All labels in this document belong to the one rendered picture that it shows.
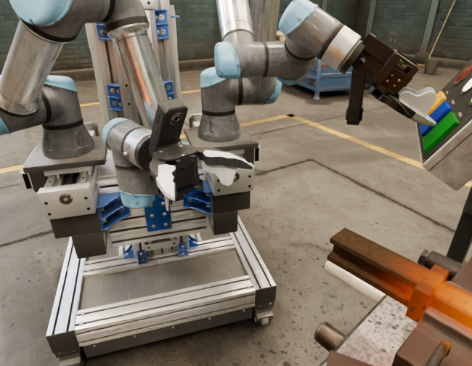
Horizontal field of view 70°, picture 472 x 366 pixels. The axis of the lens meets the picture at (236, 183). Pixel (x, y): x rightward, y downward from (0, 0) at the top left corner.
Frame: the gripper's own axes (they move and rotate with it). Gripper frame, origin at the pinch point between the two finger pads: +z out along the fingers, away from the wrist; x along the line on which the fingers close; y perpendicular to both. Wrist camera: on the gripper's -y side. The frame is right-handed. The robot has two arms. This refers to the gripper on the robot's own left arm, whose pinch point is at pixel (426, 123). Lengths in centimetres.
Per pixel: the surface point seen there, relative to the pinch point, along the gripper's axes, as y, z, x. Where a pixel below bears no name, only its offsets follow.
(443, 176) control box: -4.5, 7.3, -7.0
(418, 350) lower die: -4, -1, -53
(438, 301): -2.2, -0.8, -48.1
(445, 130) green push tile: 1.5, 2.4, -3.5
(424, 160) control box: -4.3, 3.0, -6.1
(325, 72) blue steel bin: -100, -44, 444
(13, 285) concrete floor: -168, -87, -3
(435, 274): -1.7, -1.4, -45.7
